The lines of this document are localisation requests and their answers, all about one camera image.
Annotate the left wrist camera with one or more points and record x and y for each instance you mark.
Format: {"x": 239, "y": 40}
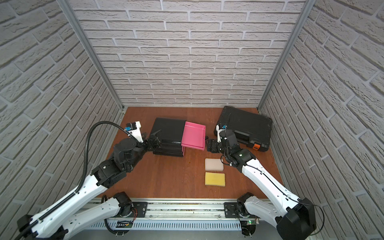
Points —
{"x": 134, "y": 129}

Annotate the pink top drawer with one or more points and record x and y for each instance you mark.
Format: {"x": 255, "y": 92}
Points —
{"x": 194, "y": 136}

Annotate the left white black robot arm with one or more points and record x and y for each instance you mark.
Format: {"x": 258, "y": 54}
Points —
{"x": 63, "y": 219}

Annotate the right aluminium corner post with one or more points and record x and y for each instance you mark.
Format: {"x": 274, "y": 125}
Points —
{"x": 306, "y": 10}

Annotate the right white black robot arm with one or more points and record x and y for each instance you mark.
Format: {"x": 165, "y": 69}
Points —
{"x": 294, "y": 218}

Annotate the black plastic tool case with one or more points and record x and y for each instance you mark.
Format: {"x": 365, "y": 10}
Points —
{"x": 251, "y": 129}

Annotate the left aluminium corner post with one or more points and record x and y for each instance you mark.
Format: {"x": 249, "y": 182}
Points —
{"x": 85, "y": 41}

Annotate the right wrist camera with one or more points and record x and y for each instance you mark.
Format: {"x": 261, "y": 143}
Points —
{"x": 220, "y": 129}

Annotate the aluminium corner post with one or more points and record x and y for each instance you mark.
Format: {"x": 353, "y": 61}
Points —
{"x": 85, "y": 41}
{"x": 306, "y": 10}

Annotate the yellow sponge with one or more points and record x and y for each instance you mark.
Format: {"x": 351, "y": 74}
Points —
{"x": 215, "y": 179}

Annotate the black drawer cabinet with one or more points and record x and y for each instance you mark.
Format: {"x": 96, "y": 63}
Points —
{"x": 170, "y": 136}

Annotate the beige sponge pad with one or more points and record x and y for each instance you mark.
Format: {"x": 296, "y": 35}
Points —
{"x": 213, "y": 165}

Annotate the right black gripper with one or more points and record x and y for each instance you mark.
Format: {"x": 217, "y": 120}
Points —
{"x": 213, "y": 144}

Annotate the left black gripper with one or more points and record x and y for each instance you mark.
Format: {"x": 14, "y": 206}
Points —
{"x": 153, "y": 142}

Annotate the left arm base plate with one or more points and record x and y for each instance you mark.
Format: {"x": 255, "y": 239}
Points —
{"x": 139, "y": 209}

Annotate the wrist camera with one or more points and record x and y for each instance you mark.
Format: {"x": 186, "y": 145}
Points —
{"x": 220, "y": 129}
{"x": 134, "y": 129}

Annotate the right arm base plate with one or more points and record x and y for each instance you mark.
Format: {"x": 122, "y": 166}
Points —
{"x": 234, "y": 210}

